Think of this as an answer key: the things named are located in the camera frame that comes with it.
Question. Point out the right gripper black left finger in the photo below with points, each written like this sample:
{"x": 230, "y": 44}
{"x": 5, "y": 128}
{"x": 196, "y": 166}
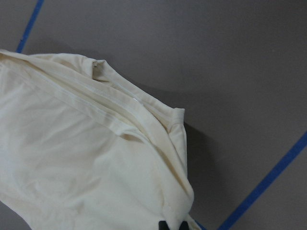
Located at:
{"x": 162, "y": 225}

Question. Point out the beige long sleeve shirt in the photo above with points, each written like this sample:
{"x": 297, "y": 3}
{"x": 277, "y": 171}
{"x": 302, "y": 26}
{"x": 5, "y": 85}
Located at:
{"x": 82, "y": 148}

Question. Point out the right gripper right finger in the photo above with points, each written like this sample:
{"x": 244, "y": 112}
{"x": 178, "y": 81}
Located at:
{"x": 184, "y": 226}

